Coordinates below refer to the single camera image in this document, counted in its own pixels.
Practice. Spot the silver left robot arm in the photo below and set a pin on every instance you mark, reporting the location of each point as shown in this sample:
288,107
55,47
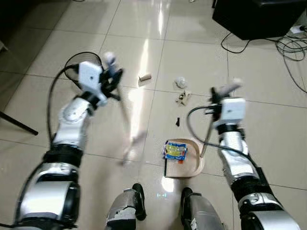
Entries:
72,117

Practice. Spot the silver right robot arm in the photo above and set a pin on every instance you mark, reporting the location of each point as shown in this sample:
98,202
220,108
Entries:
235,148

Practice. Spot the small cardboard tube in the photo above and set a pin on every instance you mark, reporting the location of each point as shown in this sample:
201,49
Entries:
145,77

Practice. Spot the crumpled beige paper scrap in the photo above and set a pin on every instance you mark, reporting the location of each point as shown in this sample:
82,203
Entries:
182,97

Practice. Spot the crumpled clear plastic scrap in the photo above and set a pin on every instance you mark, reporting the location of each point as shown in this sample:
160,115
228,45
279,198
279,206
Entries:
181,82

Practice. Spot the small black scrap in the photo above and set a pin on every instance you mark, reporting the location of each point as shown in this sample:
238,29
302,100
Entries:
178,121

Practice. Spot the blue yellow snack packet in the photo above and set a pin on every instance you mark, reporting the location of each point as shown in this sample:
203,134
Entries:
175,150

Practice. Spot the small orange scrap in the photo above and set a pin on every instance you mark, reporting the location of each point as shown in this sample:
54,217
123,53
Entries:
180,162

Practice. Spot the large black box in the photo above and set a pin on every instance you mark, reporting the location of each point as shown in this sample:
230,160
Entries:
259,17

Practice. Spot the black furniture leg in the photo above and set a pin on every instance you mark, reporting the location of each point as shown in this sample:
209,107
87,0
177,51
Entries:
19,123

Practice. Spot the silver black right robot leg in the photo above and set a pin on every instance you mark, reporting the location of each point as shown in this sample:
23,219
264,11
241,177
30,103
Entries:
201,211

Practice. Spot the silver black robot leg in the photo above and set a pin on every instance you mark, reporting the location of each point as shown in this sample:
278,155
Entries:
123,206
201,211

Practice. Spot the silver black left robot leg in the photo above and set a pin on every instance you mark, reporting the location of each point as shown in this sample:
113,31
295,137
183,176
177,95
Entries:
123,206

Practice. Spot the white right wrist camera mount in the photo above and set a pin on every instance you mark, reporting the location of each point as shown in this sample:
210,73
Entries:
233,111

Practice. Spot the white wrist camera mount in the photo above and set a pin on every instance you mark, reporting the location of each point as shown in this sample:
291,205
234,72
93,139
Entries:
233,111
89,74

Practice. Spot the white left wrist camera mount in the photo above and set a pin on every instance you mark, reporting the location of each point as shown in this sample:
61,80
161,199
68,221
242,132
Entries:
89,74

